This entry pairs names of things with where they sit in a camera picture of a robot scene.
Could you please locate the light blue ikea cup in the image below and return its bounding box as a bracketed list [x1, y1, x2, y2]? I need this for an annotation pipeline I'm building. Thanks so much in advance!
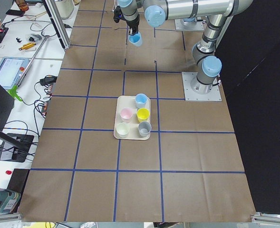
[128, 32, 143, 47]

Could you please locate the yellow plastic cup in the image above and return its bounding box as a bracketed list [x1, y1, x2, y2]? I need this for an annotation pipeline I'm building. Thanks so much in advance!
[136, 108, 150, 123]

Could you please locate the long reacher grabber tool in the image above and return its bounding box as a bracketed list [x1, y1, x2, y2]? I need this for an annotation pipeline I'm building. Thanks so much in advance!
[8, 35, 51, 102]

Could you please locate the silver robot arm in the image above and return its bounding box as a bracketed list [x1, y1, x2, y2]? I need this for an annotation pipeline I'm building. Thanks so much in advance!
[113, 0, 252, 95]
[180, 17, 206, 26]

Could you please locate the blue plastic cup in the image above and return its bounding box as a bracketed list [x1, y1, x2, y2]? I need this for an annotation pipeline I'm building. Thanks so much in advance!
[135, 93, 147, 109]

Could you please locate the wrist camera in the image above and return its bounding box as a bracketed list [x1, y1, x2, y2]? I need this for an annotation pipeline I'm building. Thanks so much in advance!
[113, 6, 124, 23]

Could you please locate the cream plastic tray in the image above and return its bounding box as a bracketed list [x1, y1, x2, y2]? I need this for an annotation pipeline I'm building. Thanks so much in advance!
[114, 95, 151, 141]

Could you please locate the grey plastic cup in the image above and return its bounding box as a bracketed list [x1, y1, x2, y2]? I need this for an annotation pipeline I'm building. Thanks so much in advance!
[138, 121, 152, 137]

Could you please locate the aluminium frame post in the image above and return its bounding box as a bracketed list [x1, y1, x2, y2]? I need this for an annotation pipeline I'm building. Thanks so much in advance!
[42, 0, 71, 50]

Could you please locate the black monitor stand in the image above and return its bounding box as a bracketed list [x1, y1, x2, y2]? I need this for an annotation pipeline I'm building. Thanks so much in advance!
[0, 131, 35, 163]

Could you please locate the cream white plastic cup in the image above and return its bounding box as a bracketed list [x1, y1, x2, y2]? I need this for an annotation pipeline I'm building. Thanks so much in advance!
[116, 123, 130, 138]

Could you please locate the black power adapter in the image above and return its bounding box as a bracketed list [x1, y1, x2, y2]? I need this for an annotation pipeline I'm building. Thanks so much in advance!
[39, 76, 57, 86]

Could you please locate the teach pendant tablet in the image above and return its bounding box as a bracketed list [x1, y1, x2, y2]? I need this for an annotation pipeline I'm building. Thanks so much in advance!
[0, 57, 30, 90]

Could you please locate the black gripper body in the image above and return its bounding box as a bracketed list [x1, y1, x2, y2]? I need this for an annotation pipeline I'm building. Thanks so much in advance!
[126, 18, 140, 33]

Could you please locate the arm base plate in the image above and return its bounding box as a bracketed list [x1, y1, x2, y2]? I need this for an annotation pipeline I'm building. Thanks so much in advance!
[174, 18, 204, 32]
[182, 72, 222, 102]

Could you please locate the pink plastic cup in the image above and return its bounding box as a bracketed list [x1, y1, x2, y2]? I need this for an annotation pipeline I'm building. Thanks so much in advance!
[120, 107, 133, 123]

